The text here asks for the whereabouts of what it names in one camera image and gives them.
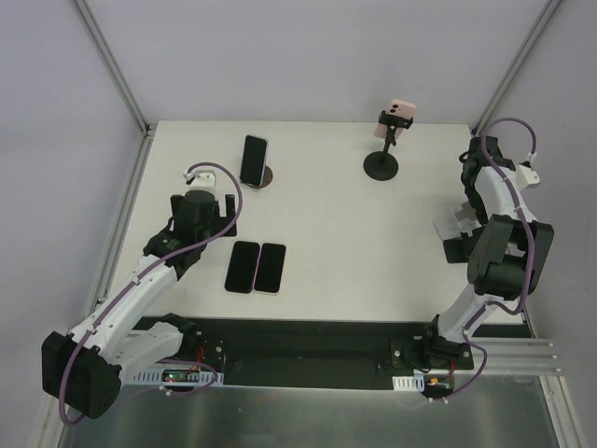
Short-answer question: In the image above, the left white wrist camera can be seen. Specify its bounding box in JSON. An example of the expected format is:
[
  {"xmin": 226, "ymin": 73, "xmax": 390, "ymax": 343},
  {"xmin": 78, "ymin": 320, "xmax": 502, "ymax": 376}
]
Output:
[{"xmin": 183, "ymin": 169, "xmax": 216, "ymax": 190}]

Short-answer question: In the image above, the left white cable duct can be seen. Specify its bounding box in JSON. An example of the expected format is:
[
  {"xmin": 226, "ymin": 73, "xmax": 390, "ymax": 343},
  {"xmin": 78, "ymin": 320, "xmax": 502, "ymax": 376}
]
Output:
[{"xmin": 129, "ymin": 367, "xmax": 214, "ymax": 387}]

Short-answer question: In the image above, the blue-edged black phone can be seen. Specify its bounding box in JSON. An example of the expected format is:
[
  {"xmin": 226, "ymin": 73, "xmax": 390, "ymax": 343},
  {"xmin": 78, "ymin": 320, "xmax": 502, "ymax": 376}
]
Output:
[{"xmin": 240, "ymin": 135, "xmax": 268, "ymax": 187}]

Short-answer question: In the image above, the right white cable duct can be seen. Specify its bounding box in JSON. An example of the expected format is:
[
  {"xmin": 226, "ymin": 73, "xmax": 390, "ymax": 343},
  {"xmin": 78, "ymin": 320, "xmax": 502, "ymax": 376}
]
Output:
[{"xmin": 392, "ymin": 372, "xmax": 425, "ymax": 393}]

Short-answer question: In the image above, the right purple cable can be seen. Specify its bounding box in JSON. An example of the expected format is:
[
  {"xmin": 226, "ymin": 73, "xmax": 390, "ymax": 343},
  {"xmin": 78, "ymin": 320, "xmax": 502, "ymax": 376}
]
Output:
[{"xmin": 419, "ymin": 116, "xmax": 540, "ymax": 407}]

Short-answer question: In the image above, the black clamp tripod stand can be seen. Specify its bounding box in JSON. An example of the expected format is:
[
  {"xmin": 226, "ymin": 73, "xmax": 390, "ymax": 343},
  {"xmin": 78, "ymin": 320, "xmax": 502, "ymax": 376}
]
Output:
[{"xmin": 363, "ymin": 110, "xmax": 413, "ymax": 181}]

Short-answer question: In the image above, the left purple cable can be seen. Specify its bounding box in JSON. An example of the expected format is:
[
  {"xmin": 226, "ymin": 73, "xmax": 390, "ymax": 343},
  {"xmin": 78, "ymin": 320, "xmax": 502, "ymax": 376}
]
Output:
[{"xmin": 58, "ymin": 161, "xmax": 244, "ymax": 427}]

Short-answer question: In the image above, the black folding phone stand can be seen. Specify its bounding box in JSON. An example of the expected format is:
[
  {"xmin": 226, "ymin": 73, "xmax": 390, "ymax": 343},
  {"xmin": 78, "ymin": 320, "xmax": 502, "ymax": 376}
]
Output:
[{"xmin": 216, "ymin": 217, "xmax": 238, "ymax": 237}]

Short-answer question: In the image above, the right aluminium frame post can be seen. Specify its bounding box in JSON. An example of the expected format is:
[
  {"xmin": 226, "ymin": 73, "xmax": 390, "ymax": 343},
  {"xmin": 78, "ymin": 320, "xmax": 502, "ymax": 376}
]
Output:
[{"xmin": 469, "ymin": 0, "xmax": 565, "ymax": 136}]

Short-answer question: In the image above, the white cable duct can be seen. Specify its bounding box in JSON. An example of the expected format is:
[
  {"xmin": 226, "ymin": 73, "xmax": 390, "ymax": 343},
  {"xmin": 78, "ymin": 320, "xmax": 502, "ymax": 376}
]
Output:
[
  {"xmin": 392, "ymin": 372, "xmax": 425, "ymax": 393},
  {"xmin": 129, "ymin": 367, "xmax": 214, "ymax": 387}
]

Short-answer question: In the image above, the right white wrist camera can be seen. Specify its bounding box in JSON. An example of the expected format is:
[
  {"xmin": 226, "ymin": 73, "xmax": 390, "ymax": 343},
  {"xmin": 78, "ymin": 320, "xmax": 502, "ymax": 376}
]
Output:
[{"xmin": 515, "ymin": 161, "xmax": 540, "ymax": 190}]

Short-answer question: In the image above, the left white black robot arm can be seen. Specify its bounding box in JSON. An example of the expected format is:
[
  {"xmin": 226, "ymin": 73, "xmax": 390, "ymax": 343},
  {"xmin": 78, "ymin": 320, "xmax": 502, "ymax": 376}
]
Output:
[{"xmin": 41, "ymin": 189, "xmax": 243, "ymax": 427}]

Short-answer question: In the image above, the round brown phone stand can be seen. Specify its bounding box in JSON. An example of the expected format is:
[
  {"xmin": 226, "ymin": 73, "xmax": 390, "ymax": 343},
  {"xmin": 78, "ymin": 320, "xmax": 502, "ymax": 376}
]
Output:
[{"xmin": 254, "ymin": 166, "xmax": 273, "ymax": 189}]

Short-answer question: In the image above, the left aluminium frame post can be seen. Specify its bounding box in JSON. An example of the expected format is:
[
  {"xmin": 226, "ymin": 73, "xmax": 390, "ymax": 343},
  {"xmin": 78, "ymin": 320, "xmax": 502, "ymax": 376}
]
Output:
[{"xmin": 72, "ymin": 0, "xmax": 155, "ymax": 136}]

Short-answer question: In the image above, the cream-edged black phone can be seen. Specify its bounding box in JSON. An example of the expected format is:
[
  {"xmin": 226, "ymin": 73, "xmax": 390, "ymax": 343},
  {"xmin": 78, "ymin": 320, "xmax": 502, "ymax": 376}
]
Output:
[{"xmin": 253, "ymin": 243, "xmax": 286, "ymax": 294}]

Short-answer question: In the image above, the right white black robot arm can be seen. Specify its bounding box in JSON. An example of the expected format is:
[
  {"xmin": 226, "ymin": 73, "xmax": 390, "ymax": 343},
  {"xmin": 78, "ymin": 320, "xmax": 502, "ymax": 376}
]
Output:
[{"xmin": 420, "ymin": 136, "xmax": 554, "ymax": 369}]

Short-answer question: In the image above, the pink phone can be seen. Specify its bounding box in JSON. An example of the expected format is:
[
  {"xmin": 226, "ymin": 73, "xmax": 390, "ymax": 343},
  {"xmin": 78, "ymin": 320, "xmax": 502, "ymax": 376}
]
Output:
[{"xmin": 374, "ymin": 100, "xmax": 416, "ymax": 139}]

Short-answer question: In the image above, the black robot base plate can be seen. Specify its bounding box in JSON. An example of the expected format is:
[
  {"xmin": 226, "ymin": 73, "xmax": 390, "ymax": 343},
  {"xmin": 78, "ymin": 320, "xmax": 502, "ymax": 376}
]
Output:
[{"xmin": 174, "ymin": 317, "xmax": 529, "ymax": 391}]

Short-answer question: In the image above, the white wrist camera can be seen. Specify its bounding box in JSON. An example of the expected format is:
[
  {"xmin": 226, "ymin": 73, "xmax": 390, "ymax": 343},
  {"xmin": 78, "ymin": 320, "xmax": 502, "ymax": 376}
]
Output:
[
  {"xmin": 183, "ymin": 169, "xmax": 216, "ymax": 190},
  {"xmin": 515, "ymin": 161, "xmax": 540, "ymax": 190}
]

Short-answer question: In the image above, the purple cable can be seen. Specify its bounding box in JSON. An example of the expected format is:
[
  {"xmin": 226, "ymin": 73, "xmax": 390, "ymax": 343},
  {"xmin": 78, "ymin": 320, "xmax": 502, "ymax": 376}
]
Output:
[
  {"xmin": 58, "ymin": 161, "xmax": 244, "ymax": 427},
  {"xmin": 419, "ymin": 116, "xmax": 540, "ymax": 407}
]

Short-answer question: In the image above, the aluminium frame post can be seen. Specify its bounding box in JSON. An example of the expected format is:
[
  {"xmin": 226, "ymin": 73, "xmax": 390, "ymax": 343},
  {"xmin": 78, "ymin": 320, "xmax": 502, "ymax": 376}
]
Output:
[
  {"xmin": 469, "ymin": 0, "xmax": 565, "ymax": 136},
  {"xmin": 72, "ymin": 0, "xmax": 155, "ymax": 136}
]

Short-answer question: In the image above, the white metal phone stand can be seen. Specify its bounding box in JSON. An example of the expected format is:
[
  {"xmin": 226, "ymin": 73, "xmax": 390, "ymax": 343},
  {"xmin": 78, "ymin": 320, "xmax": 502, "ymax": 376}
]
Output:
[{"xmin": 433, "ymin": 202, "xmax": 481, "ymax": 242}]

